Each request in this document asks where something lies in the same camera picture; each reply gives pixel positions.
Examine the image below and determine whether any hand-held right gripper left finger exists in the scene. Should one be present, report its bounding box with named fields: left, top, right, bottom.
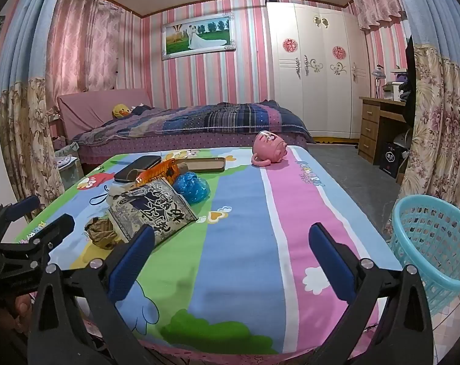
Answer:
left=26, top=224, right=166, bottom=365

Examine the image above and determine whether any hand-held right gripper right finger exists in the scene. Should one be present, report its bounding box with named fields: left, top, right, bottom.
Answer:
left=308, top=222, right=434, bottom=365

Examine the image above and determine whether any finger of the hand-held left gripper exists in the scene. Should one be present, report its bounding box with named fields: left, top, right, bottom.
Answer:
left=0, top=214, right=75, bottom=270
left=0, top=196, right=41, bottom=242

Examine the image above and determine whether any brown paper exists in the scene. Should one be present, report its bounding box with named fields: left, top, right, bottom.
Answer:
left=85, top=216, right=126, bottom=251

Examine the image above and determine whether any black and white printed bag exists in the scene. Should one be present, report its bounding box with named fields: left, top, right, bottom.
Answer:
left=106, top=178, right=198, bottom=246

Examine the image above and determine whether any teal plastic basket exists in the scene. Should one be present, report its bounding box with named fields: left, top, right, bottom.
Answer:
left=391, top=195, right=460, bottom=316

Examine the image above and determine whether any blue plastic bag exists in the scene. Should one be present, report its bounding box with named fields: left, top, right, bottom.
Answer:
left=173, top=172, right=211, bottom=204

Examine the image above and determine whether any orange snack packet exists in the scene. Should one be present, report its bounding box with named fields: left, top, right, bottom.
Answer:
left=136, top=158, right=179, bottom=188

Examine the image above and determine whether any person's left hand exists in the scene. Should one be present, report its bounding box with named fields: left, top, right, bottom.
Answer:
left=4, top=293, right=35, bottom=335

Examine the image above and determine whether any blue floral curtain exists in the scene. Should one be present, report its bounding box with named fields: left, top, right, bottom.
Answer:
left=390, top=0, right=460, bottom=221
left=0, top=0, right=69, bottom=217

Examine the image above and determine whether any black textured case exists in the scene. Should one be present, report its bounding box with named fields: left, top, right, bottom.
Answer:
left=114, top=156, right=162, bottom=183

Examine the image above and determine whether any cartoon printed tablecloth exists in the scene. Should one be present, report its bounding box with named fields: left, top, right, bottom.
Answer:
left=17, top=145, right=403, bottom=358

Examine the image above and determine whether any bed with pink headboard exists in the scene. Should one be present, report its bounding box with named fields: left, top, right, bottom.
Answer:
left=57, top=88, right=316, bottom=164

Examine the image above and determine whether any black box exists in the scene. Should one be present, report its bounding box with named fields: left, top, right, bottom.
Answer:
left=378, top=142, right=406, bottom=179

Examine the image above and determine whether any pink mug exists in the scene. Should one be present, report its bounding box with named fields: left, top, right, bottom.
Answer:
left=252, top=130, right=289, bottom=167

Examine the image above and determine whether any wooden desk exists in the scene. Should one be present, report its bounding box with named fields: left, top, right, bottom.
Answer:
left=358, top=96, right=409, bottom=166

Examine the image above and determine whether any plaid purple blanket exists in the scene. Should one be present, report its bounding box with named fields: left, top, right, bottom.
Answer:
left=72, top=101, right=314, bottom=145

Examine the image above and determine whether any white wardrobe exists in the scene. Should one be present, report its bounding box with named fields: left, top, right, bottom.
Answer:
left=266, top=3, right=371, bottom=140

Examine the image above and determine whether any long pink curtain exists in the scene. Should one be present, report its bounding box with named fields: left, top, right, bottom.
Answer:
left=45, top=0, right=126, bottom=94

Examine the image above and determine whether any white box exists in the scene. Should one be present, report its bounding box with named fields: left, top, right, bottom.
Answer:
left=382, top=82, right=403, bottom=101

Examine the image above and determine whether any dark hanging clothing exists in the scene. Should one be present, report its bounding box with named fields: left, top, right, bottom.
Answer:
left=403, top=34, right=419, bottom=126

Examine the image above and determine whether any desk lamp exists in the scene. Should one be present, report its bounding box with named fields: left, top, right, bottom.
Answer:
left=371, top=64, right=386, bottom=99

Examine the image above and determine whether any framed wedding picture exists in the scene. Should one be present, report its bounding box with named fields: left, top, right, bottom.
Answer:
left=161, top=12, right=236, bottom=61

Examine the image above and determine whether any short pink curtain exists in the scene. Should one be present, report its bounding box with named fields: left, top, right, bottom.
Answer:
left=352, top=0, right=406, bottom=31

